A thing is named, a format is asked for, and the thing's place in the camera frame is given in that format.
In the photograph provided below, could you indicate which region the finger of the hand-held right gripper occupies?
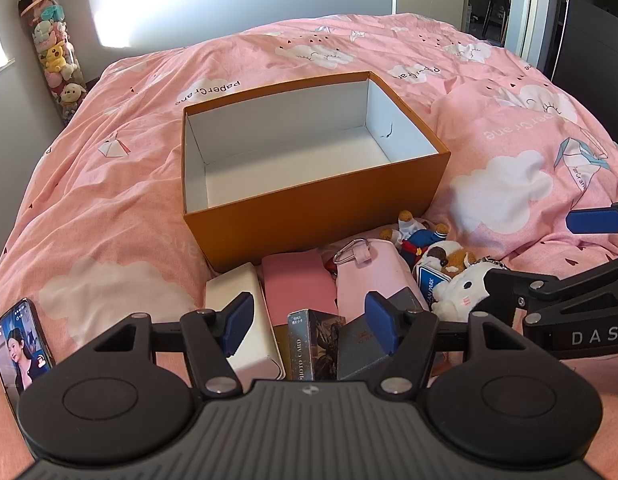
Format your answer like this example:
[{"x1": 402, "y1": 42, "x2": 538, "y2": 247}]
[
  {"x1": 476, "y1": 255, "x2": 618, "y2": 312},
  {"x1": 565, "y1": 202, "x2": 618, "y2": 235}
]

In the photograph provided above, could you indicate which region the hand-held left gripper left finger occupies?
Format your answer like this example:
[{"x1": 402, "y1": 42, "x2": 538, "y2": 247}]
[{"x1": 91, "y1": 292, "x2": 254, "y2": 396}]

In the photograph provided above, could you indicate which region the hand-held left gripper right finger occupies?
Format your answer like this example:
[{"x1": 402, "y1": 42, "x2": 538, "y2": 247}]
[{"x1": 365, "y1": 291, "x2": 532, "y2": 395}]

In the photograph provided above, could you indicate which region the black and white plush toy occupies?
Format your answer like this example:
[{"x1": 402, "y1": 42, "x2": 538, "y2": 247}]
[{"x1": 431, "y1": 257, "x2": 520, "y2": 323}]

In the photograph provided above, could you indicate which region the grey small box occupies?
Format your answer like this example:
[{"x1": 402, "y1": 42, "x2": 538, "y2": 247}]
[{"x1": 336, "y1": 285, "x2": 430, "y2": 381}]

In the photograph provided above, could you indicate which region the pink zip pouch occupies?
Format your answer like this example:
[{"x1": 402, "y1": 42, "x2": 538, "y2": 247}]
[{"x1": 334, "y1": 239, "x2": 420, "y2": 321}]

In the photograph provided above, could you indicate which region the pink box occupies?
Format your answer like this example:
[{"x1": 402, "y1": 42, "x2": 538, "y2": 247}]
[{"x1": 261, "y1": 252, "x2": 340, "y2": 328}]

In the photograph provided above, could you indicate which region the brown sailor bear plush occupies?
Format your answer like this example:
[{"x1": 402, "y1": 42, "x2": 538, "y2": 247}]
[{"x1": 380, "y1": 210, "x2": 477, "y2": 276}]

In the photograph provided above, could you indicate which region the orange cardboard box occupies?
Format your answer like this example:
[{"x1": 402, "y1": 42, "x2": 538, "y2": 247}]
[{"x1": 181, "y1": 71, "x2": 451, "y2": 273}]

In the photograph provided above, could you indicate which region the white rectangular box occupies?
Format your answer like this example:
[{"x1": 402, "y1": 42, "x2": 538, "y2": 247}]
[{"x1": 205, "y1": 262, "x2": 286, "y2": 381}]

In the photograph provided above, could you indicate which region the dark illustrated card box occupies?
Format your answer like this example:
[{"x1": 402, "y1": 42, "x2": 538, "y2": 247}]
[{"x1": 287, "y1": 310, "x2": 347, "y2": 381}]

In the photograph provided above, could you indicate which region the silver carabiner clip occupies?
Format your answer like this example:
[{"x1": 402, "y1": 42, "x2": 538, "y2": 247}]
[{"x1": 334, "y1": 241, "x2": 372, "y2": 264}]

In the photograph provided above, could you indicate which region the pink cloud print blanket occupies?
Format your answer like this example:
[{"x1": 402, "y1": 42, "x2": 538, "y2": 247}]
[{"x1": 0, "y1": 10, "x2": 618, "y2": 480}]

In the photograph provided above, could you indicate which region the dark wardrobe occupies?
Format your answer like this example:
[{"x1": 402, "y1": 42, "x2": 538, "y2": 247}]
[{"x1": 554, "y1": 0, "x2": 618, "y2": 111}]

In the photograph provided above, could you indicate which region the black smartphone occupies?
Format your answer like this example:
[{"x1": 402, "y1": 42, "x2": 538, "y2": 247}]
[{"x1": 0, "y1": 298, "x2": 56, "y2": 413}]

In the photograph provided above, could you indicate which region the dark chair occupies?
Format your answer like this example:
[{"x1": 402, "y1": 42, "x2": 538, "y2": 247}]
[{"x1": 481, "y1": 0, "x2": 512, "y2": 43}]

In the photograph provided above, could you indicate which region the clear tube of plush toys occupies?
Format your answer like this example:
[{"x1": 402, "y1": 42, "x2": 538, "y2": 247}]
[{"x1": 16, "y1": 0, "x2": 87, "y2": 128}]

